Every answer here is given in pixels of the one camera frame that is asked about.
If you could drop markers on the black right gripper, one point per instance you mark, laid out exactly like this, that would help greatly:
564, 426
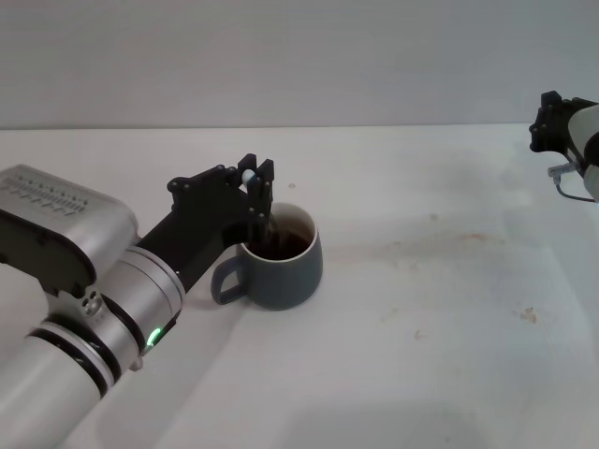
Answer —
561, 131

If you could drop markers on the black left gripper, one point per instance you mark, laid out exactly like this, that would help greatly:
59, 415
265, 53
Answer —
201, 224

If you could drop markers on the dark grey ceramic coffee mug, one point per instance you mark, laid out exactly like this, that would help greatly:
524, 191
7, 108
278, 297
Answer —
281, 280

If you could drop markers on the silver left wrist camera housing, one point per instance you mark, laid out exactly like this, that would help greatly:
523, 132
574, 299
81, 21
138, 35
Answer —
56, 220

